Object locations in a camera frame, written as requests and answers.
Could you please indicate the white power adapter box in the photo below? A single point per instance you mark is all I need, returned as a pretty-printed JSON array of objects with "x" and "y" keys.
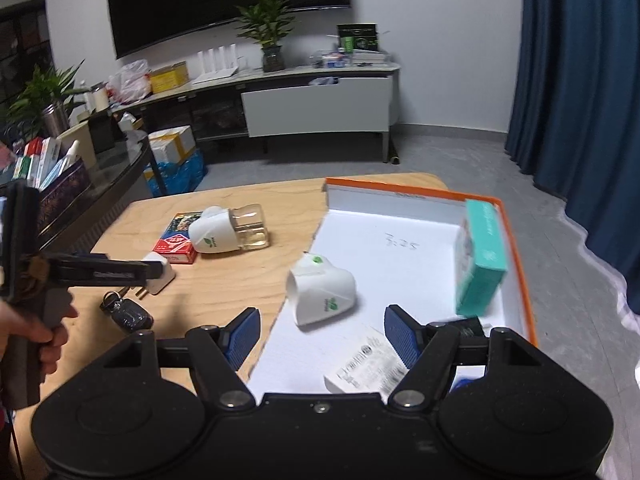
[{"x": 371, "y": 365}]

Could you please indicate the purple ornate storage tin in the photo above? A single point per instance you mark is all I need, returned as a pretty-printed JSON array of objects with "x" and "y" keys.
[{"x": 61, "y": 192}]

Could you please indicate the black car key fob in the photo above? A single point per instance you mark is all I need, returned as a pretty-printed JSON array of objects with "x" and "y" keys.
[{"x": 126, "y": 313}]

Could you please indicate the orange white cardboard box lid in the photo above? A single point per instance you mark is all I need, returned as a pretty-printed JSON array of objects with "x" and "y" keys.
[{"x": 397, "y": 241}]

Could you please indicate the white red plastic bag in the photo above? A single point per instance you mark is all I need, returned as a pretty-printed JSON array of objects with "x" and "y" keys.
[{"x": 131, "y": 83}]

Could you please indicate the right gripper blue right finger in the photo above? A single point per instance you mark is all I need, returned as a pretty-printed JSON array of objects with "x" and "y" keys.
[{"x": 404, "y": 334}]

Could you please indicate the dark blue curtain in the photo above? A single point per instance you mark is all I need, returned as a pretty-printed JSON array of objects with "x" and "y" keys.
[{"x": 575, "y": 120}]

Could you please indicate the blue floss pick tin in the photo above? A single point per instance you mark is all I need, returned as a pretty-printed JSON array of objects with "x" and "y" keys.
[{"x": 461, "y": 382}]

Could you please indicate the yellow box on console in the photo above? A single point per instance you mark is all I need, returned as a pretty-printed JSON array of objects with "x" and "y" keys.
[{"x": 169, "y": 77}]

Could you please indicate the blue plastic bag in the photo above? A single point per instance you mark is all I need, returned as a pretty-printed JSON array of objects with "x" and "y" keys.
[{"x": 184, "y": 177}]

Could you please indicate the white repellent heater with bottle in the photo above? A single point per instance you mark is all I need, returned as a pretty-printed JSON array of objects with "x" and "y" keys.
[{"x": 221, "y": 230}]

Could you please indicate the white yellow cardboard box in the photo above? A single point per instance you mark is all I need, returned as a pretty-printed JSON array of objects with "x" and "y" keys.
[{"x": 173, "y": 145}]

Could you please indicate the white tv console cabinet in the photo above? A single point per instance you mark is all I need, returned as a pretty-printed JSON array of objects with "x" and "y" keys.
[{"x": 299, "y": 100}]

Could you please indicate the green bandage box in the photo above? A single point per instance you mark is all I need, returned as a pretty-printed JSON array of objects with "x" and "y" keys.
[{"x": 479, "y": 259}]

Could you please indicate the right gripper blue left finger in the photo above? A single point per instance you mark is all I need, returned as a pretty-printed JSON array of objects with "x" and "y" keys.
[{"x": 239, "y": 337}]

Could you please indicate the potted green plant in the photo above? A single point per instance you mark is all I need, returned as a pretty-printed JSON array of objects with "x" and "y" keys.
[{"x": 267, "y": 23}]

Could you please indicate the white mosquito repellent plug heater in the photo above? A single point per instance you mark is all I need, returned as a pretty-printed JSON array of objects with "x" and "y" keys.
[{"x": 317, "y": 290}]

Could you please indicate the red blue playing card box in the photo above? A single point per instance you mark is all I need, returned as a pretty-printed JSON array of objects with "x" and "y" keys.
[{"x": 175, "y": 244}]

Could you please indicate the black round glass table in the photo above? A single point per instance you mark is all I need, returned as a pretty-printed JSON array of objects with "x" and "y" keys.
[{"x": 117, "y": 180}]

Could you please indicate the black green display box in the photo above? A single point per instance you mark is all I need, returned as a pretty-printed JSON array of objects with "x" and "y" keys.
[{"x": 358, "y": 37}]

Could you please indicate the black power adapter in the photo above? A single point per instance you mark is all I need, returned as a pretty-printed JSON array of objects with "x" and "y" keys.
[{"x": 467, "y": 327}]

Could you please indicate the person's left hand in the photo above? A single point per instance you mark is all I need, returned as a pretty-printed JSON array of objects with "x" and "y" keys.
[{"x": 17, "y": 322}]

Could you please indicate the white wifi router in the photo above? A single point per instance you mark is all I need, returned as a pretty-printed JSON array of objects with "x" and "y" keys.
[{"x": 217, "y": 64}]

